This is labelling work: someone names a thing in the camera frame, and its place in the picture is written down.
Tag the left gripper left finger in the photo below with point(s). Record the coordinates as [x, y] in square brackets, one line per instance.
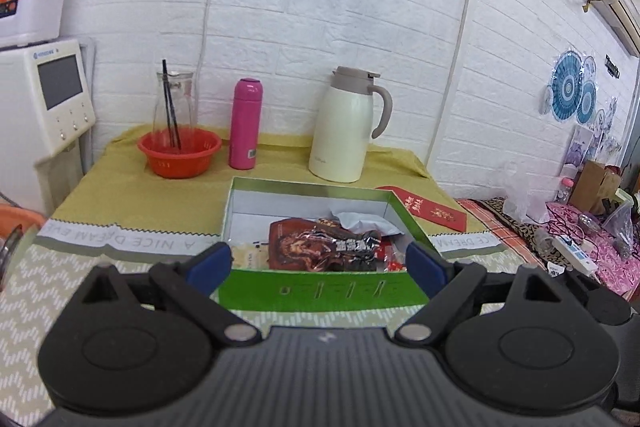
[208, 270]

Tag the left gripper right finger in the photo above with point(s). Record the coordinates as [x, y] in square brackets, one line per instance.
[428, 269]

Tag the white cracker packet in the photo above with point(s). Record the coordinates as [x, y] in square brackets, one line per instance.
[250, 256]

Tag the red candy packet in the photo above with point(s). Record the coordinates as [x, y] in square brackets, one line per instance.
[388, 258]

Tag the red envelope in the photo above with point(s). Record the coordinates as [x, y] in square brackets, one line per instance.
[428, 210]

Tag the plaid red cloth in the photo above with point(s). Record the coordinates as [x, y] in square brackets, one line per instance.
[518, 237]

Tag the white power strip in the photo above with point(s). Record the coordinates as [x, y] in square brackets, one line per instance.
[578, 259]

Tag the dark red snack bag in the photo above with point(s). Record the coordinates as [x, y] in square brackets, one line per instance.
[320, 246]

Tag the green cardboard box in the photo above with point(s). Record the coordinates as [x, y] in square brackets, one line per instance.
[253, 204]

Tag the orange plastic basket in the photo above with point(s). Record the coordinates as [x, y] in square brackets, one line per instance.
[170, 163]

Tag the clear plastic bag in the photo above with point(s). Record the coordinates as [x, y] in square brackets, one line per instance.
[520, 204]

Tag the black straw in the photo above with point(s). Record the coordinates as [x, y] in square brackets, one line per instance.
[172, 124]

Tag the brown cardboard box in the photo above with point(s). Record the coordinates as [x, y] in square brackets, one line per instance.
[594, 184]

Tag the glass carafe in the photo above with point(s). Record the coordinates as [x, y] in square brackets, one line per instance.
[181, 84]

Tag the chevron patterned table mat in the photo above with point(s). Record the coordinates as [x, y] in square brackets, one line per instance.
[48, 267]

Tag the white thermos jug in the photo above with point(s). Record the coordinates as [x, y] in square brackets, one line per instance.
[353, 112]

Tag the pink thermos bottle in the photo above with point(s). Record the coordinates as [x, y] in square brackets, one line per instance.
[245, 120]

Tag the blue paper fan decoration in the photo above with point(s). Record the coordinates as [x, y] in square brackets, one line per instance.
[572, 90]

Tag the white water dispenser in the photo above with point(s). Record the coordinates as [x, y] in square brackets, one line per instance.
[46, 108]

